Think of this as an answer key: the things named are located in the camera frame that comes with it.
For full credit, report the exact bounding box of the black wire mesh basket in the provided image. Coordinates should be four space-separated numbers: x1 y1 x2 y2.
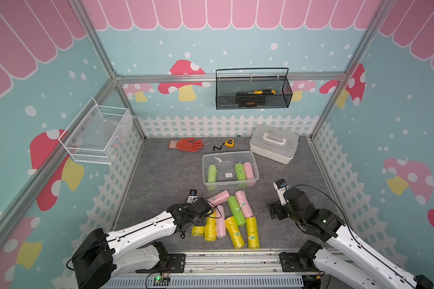
215 67 293 110

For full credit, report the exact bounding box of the clear plastic storage box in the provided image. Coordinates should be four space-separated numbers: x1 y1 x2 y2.
201 151 260 191

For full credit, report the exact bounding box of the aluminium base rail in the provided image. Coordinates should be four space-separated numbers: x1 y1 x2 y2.
80 249 384 289

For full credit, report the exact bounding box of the pink roll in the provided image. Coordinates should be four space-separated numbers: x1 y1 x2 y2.
207 190 230 207
216 205 226 238
235 190 254 219
243 162 255 187

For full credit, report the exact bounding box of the red work glove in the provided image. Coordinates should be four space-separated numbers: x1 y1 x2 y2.
169 138 204 152

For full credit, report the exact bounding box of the yellow roll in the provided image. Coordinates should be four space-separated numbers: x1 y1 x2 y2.
225 216 245 250
246 217 260 250
204 212 217 242
191 226 205 237

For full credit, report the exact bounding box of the white lidded tool case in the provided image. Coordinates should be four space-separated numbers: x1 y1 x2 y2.
250 124 299 165

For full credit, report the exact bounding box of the green circuit board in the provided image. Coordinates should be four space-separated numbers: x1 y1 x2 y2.
153 276 171 286

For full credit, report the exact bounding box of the yellow black screwdriver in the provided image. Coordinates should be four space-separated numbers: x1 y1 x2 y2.
236 89 276 95

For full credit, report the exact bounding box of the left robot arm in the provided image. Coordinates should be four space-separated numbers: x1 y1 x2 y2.
66 197 217 289

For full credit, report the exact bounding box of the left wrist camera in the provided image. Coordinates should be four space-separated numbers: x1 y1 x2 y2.
186 189 198 204

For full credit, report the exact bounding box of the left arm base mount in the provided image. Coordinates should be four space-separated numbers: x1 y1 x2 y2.
135 242 186 273

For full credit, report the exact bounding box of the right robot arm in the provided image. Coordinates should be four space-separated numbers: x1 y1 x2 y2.
268 179 434 289

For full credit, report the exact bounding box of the green roll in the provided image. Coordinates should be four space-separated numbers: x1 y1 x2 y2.
207 164 218 184
235 163 247 188
227 196 246 226

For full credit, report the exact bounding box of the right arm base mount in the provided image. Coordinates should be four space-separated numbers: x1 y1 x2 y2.
278 240 323 273

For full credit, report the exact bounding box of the white wire basket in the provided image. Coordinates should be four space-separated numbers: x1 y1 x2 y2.
59 99 133 165

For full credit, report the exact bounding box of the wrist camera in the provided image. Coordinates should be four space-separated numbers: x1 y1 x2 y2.
186 189 198 204
274 179 288 206

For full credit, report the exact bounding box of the yellow tape measure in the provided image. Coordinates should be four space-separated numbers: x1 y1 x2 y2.
213 138 235 151

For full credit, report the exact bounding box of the black orange tool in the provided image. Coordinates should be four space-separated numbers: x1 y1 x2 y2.
236 99 259 108

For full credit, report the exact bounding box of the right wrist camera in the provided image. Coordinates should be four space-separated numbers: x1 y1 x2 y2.
274 179 288 206

